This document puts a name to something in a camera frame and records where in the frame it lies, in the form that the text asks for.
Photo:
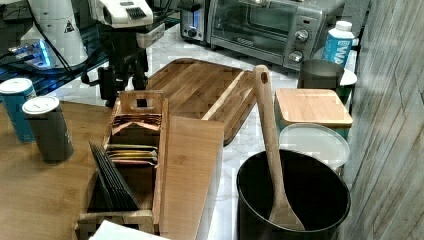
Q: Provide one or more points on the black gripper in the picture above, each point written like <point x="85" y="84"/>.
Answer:
<point x="126" y="61"/>

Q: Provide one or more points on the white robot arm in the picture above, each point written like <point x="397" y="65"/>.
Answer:
<point x="64" y="32"/>

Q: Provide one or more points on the wooden cutting board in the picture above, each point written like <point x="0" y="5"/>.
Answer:
<point x="208" y="91"/>

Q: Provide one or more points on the grey cylindrical shaker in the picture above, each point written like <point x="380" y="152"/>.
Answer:
<point x="45" y="117"/>

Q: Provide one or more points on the black slot toaster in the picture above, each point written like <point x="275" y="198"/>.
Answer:
<point x="194" y="20"/>

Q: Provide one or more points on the wooden tea bag organizer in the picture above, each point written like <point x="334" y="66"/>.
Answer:
<point x="128" y="186"/>

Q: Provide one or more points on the blue cylindrical shaker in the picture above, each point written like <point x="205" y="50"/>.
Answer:
<point x="14" y="93"/>

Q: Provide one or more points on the silver toaster oven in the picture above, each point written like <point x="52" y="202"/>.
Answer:
<point x="283" y="32"/>

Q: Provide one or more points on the dark grey cup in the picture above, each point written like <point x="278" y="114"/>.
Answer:
<point x="319" y="74"/>

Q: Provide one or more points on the clear jar with white lid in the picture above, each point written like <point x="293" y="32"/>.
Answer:
<point x="317" y="141"/>

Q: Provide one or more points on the teal canister with bamboo lid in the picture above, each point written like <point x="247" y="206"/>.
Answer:
<point x="312" y="106"/>

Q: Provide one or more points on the wooden spoon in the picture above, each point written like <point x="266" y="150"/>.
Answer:
<point x="282" y="213"/>

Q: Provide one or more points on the black utensil holder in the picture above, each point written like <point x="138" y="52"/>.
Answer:
<point x="317" y="194"/>

